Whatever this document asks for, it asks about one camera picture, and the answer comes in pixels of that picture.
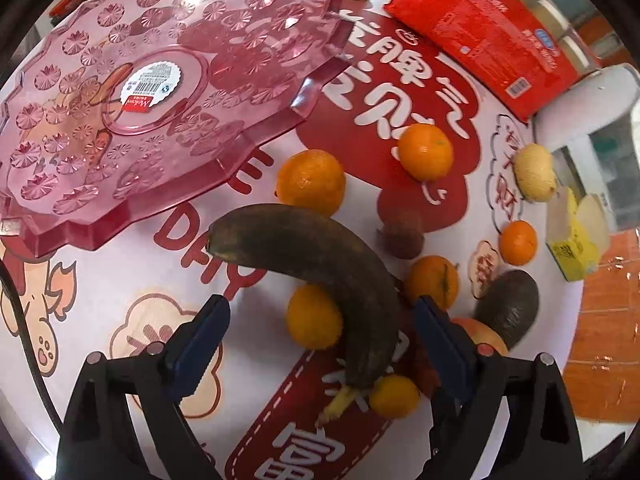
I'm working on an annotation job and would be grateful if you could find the large orange near tray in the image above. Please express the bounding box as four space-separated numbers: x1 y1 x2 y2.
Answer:
276 150 346 217

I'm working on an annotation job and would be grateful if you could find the printed white red table mat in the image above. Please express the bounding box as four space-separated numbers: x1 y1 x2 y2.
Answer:
1 0 585 479

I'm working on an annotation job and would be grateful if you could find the yellow tissue box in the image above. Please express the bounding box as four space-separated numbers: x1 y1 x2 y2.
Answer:
546 186 611 282

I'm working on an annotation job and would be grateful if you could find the overripe dark banana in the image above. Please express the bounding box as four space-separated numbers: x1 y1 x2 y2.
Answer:
206 204 400 428

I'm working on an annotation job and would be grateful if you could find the black cable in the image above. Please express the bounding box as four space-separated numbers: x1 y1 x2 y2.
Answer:
0 259 65 436

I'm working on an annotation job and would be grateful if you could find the red apple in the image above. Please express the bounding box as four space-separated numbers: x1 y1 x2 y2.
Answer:
451 318 509 356

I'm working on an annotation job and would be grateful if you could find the brown lychee fruit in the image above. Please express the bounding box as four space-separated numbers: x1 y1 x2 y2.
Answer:
378 209 424 260

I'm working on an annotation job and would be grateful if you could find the pink plastic fruit tray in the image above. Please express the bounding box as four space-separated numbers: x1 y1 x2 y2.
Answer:
1 0 352 257

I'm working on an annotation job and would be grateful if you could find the orange with dark scar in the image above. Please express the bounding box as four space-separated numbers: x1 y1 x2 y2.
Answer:
404 255 460 311

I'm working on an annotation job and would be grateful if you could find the small yellow-orange citrus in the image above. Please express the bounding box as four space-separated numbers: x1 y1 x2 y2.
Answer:
369 374 421 420

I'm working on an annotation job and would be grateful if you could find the dark green avocado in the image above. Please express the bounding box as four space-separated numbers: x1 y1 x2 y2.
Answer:
473 270 540 350

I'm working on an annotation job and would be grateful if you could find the small orange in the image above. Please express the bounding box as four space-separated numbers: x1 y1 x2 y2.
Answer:
499 220 538 266

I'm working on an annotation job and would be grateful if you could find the white appliance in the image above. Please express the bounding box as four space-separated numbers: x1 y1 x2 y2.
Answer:
533 63 639 233

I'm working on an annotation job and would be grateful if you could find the red paper cup package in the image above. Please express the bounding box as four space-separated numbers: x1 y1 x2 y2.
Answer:
385 0 600 122

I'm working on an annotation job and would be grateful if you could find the yellow pear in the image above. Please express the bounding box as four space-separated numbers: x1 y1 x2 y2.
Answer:
513 143 556 203

